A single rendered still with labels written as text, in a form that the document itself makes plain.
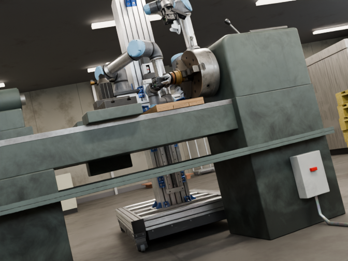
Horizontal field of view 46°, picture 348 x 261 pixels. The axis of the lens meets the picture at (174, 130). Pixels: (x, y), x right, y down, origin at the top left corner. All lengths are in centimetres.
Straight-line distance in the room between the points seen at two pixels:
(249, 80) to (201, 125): 42
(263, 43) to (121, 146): 112
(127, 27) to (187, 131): 141
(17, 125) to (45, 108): 890
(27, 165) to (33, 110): 904
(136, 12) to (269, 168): 177
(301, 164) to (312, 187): 15
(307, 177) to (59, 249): 146
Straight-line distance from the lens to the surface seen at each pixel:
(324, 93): 753
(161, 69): 287
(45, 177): 209
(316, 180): 263
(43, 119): 1108
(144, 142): 224
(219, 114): 245
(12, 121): 223
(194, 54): 252
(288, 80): 272
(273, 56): 270
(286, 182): 258
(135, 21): 352
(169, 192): 322
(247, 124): 247
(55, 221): 209
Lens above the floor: 60
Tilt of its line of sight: 4 degrees up
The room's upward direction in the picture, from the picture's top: 13 degrees counter-clockwise
